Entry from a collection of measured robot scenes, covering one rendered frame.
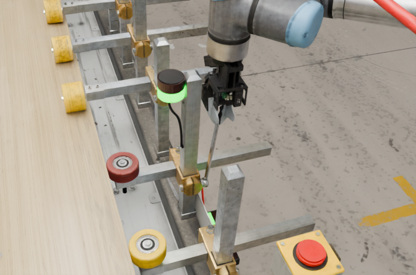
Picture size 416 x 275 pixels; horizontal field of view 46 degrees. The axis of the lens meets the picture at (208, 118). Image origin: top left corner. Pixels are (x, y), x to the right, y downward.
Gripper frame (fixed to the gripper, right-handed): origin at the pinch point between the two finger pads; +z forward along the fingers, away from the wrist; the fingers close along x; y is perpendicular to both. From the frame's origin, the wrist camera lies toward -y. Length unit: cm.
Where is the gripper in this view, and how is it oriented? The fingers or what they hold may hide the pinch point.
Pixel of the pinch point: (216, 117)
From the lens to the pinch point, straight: 119.8
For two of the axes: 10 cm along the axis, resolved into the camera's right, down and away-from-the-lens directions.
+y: 3.4, 6.2, -7.1
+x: 9.4, -1.8, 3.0
